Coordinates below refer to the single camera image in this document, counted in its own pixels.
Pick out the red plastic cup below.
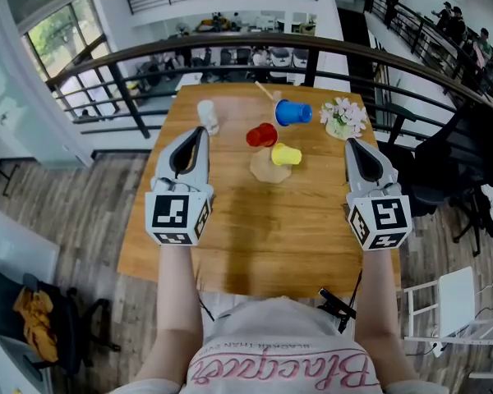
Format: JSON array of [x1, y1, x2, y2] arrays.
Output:
[[246, 122, 279, 149]]

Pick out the clear plastic cup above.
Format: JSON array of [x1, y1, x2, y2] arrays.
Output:
[[196, 99, 220, 135]]

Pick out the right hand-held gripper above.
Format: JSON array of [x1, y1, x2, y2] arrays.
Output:
[[343, 137, 413, 252]]

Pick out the white folding chair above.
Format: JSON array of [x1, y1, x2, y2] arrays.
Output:
[[402, 265, 493, 359]]

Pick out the wooden cup tree stand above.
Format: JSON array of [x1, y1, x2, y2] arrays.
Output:
[[249, 80, 293, 185]]

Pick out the thin black cable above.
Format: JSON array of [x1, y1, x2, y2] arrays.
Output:
[[351, 268, 363, 307], [196, 289, 214, 322]]

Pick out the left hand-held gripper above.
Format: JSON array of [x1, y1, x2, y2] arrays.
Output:
[[144, 126, 214, 247]]

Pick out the yellow plastic cup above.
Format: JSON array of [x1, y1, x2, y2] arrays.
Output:
[[270, 142, 303, 167]]

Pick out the pink flowers in pot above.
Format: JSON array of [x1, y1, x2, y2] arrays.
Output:
[[319, 96, 369, 140]]

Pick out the white cabinet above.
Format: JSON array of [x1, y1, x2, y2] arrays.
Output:
[[0, 199, 61, 286]]

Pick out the person's right forearm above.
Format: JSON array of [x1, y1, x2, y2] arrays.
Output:
[[355, 248, 420, 385]]

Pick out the person's left forearm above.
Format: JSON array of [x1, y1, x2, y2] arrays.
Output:
[[137, 242, 205, 385]]

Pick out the blue plastic cup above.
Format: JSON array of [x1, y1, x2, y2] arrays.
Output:
[[274, 98, 313, 127]]

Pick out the mustard yellow cloth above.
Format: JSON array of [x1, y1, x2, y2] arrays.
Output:
[[12, 287, 58, 363]]

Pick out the black clip device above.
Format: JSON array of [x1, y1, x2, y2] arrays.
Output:
[[316, 287, 357, 334]]

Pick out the large glass window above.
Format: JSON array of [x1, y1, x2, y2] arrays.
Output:
[[24, 0, 108, 80]]

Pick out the white shirt pink print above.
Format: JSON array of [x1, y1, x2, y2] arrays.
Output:
[[110, 297, 449, 394]]

